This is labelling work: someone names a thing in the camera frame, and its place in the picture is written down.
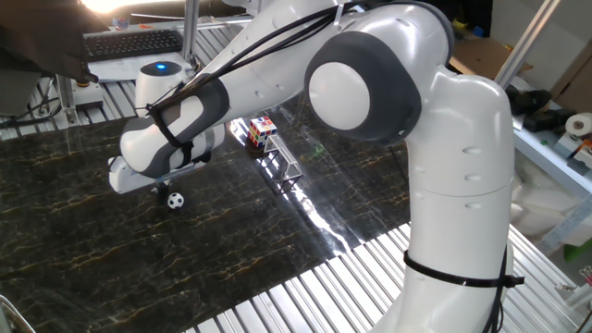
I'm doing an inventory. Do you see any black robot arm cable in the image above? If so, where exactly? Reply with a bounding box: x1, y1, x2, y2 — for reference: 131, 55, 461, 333
145, 0, 510, 333

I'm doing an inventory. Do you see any white paper sheet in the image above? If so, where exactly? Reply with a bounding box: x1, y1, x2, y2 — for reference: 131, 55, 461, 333
87, 51, 193, 83

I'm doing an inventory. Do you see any brown cardboard box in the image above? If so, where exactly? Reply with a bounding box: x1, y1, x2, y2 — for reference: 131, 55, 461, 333
449, 36, 533, 80

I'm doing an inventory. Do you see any colourful Rubik's cube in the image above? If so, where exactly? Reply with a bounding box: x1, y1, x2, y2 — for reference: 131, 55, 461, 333
248, 116, 278, 150

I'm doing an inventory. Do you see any white paper roll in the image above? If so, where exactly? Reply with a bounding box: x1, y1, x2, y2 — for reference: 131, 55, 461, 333
564, 112, 592, 138

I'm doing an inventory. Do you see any white emergency stop box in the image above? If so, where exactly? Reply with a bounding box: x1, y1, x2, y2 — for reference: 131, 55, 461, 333
68, 80, 105, 112

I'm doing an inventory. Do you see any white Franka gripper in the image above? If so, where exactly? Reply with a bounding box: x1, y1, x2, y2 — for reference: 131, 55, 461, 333
107, 154, 214, 207

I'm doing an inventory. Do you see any black marble-pattern mat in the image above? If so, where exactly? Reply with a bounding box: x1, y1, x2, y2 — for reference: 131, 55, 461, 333
0, 99, 413, 333

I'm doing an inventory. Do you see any upright aluminium profile post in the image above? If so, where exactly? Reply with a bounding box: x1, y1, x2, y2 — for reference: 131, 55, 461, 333
180, 0, 201, 70

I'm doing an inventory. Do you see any white shelf board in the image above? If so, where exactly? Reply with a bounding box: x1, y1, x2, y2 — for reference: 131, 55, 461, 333
511, 115, 592, 198

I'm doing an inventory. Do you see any black device on shelf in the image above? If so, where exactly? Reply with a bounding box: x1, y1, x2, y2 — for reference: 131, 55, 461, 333
506, 85, 554, 117

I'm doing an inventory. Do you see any dark brown cloth cover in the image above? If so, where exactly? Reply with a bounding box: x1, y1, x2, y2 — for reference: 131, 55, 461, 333
0, 0, 110, 84

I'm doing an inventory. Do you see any black computer keyboard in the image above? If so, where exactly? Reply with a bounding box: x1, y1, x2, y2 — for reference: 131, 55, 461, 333
82, 30, 185, 63

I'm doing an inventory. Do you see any slanted aluminium profile post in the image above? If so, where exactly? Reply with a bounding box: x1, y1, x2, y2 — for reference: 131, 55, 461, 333
494, 0, 563, 89

